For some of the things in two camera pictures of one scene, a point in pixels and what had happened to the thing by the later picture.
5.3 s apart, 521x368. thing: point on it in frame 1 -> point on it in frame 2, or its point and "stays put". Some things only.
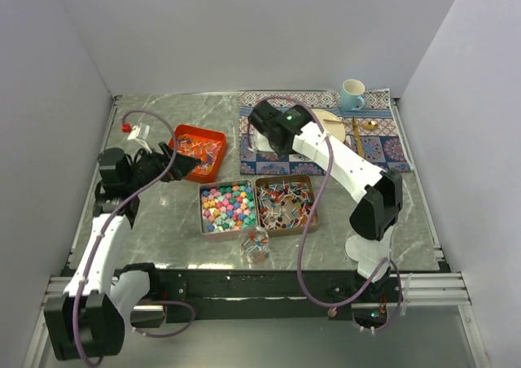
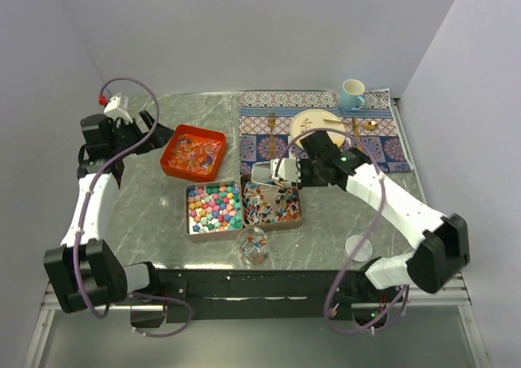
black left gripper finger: [165, 150] -> [147, 120]
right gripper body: [280, 151] -> [310, 174]
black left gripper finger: [181, 166] -> [161, 134]
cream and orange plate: [334, 129] stays put
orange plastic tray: [208, 146] stays put
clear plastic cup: [253, 243] stays put
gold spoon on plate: [333, 120] stays put
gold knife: [356, 137] stays put
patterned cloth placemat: [374, 135] stays put
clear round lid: [356, 247] stays put
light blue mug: [350, 95] stays put
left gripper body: [146, 169] -> [128, 138]
